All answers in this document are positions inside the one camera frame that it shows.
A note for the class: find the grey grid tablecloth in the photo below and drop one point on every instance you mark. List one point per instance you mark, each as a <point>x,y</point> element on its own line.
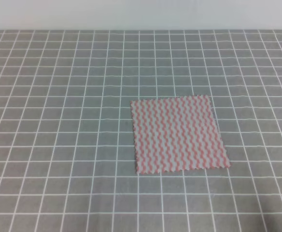
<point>67,157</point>

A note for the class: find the pink white wavy towel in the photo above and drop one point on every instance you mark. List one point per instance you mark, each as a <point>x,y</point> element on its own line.
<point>176,134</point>

